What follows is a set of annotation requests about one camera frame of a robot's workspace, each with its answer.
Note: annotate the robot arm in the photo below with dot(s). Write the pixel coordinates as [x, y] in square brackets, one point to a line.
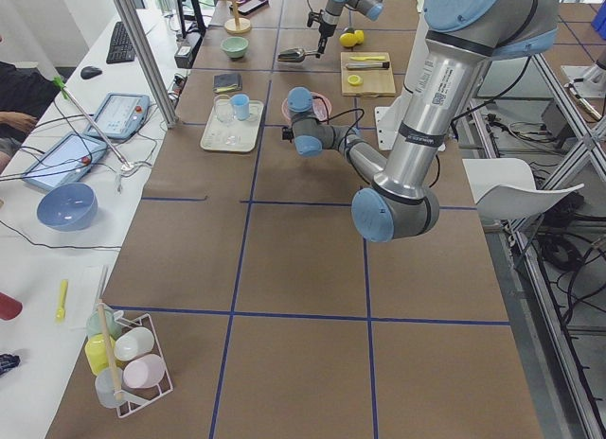
[371, 9]
[460, 35]

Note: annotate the grey folded cloth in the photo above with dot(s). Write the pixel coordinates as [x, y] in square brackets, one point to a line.
[227, 83]

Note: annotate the cream serving tray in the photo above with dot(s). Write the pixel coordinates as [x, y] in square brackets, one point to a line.
[240, 136]

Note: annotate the steel muddler black tip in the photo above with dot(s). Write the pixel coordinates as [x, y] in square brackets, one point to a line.
[362, 66]

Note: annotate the pink bowl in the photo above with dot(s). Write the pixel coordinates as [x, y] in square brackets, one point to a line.
[285, 108]

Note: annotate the yellow plastic knife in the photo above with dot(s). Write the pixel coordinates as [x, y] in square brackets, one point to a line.
[367, 58]

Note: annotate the aluminium frame post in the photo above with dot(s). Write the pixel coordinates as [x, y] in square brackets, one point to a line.
[143, 51]

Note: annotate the white cup in rack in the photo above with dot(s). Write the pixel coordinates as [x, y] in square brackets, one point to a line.
[135, 343]

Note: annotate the yellow plastic utensil on desk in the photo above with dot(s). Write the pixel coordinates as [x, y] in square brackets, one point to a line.
[60, 309]

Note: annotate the wooden cutting board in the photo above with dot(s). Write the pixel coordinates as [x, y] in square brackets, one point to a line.
[377, 83]

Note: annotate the pink cup in rack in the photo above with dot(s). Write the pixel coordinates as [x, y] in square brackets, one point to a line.
[144, 372]

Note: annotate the clear wine glass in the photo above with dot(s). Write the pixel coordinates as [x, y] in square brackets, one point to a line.
[223, 109]

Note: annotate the lemon slice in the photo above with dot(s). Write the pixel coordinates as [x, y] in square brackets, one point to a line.
[355, 80]

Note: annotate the blue cup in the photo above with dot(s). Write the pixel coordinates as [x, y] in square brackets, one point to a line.
[241, 106]

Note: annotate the yellow lemon round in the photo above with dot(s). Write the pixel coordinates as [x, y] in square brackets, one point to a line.
[348, 39]

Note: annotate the teach pendant far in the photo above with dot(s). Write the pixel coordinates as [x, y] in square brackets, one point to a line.
[121, 115]

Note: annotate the wooden cup tree stand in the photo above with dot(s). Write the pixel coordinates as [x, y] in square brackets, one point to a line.
[237, 25]

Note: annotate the teach pendant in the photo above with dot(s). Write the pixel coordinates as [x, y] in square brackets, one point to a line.
[121, 115]
[66, 162]

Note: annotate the teach pendant near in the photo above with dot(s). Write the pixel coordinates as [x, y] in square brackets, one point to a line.
[66, 162]

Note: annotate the yellow lemon upper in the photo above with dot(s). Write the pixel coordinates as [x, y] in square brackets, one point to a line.
[359, 36]

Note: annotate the blue bowl on desk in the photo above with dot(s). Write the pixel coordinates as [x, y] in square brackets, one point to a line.
[69, 207]

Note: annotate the white plastic chair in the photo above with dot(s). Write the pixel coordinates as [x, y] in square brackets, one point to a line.
[505, 189]

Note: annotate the black keyboard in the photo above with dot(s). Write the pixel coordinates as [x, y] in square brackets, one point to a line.
[120, 48]

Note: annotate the white wire cup rack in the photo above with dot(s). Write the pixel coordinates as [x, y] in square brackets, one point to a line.
[110, 388]

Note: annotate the yellow cup in rack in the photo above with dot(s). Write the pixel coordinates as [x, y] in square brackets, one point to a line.
[95, 352]

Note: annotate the green bowl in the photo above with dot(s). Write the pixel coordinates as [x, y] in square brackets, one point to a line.
[234, 47]

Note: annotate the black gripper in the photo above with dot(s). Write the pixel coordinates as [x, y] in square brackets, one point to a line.
[327, 29]
[287, 133]

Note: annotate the black computer mouse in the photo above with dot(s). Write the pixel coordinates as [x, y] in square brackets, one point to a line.
[89, 72]

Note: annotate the stainless steel ice scoop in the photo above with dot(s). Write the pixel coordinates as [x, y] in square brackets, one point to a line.
[296, 55]

